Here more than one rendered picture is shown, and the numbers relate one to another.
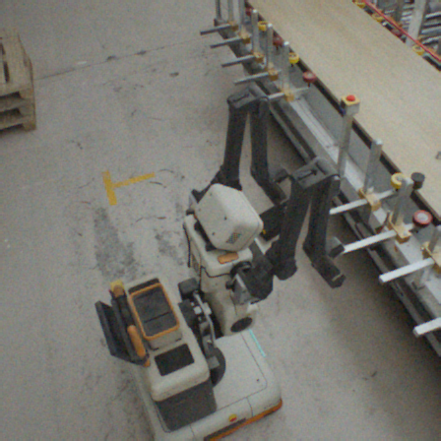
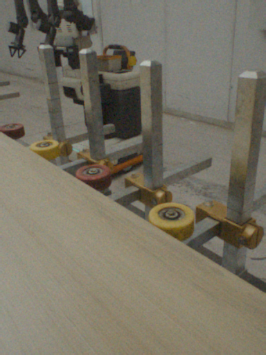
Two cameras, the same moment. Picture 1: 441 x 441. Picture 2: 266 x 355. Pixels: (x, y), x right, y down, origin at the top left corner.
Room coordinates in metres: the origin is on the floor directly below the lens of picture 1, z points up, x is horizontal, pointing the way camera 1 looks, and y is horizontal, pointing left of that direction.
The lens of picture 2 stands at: (3.74, -0.70, 1.22)
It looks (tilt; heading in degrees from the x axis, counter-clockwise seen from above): 26 degrees down; 156
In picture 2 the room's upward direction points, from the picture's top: 3 degrees counter-clockwise
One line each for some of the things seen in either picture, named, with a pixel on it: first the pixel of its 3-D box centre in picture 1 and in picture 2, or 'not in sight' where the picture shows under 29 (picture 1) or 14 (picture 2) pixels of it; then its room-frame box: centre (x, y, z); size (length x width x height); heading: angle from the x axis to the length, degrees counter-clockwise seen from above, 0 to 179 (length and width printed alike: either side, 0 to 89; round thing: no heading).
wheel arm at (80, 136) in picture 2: (280, 95); (66, 141); (2.53, -0.44, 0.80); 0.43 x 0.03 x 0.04; 104
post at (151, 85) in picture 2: (255, 42); (152, 162); (3.07, -0.35, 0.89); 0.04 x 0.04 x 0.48; 14
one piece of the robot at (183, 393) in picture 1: (171, 346); (107, 98); (1.03, 0.29, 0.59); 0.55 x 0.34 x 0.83; 19
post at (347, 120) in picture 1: (344, 146); not in sight; (1.87, -0.66, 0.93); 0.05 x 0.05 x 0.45; 14
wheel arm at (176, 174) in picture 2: (251, 58); (156, 183); (3.02, -0.31, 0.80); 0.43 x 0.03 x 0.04; 104
